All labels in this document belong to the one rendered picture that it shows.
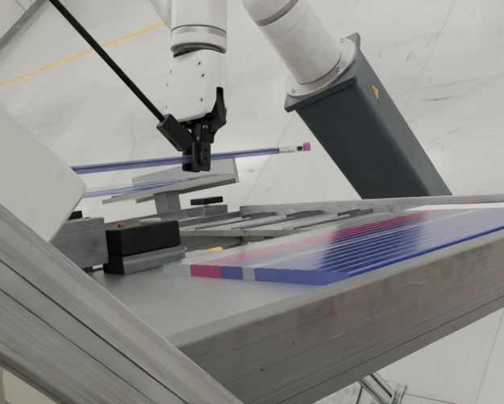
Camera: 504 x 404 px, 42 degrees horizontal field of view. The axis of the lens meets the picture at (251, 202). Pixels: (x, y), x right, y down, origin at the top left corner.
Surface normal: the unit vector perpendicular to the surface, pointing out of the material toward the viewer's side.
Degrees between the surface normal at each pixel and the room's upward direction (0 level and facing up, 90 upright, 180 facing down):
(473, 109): 0
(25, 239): 90
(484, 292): 90
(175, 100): 35
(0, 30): 90
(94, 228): 90
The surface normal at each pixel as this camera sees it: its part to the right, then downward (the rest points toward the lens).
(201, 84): -0.63, -0.08
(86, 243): 0.70, -0.04
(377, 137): -0.15, 0.71
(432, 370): -0.57, -0.63
